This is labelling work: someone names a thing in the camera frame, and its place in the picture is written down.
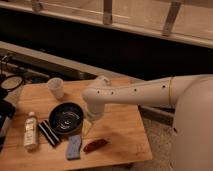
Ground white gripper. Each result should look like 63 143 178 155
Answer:
82 111 102 137

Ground red pepper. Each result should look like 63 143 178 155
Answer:
83 139 108 153

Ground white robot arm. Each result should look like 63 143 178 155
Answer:
82 74 213 171

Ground dark ceramic bowl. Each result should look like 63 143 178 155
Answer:
48 102 84 135

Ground blue sponge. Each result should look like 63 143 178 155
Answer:
66 135 82 160

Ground wooden cutting board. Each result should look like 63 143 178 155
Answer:
0 83 152 171

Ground white plastic cup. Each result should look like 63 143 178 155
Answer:
46 78 64 99

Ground clear plastic bottle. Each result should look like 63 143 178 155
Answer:
24 112 38 150

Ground black object at left edge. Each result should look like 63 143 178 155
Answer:
0 100 15 152

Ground round black device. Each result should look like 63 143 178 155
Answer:
0 75 24 91

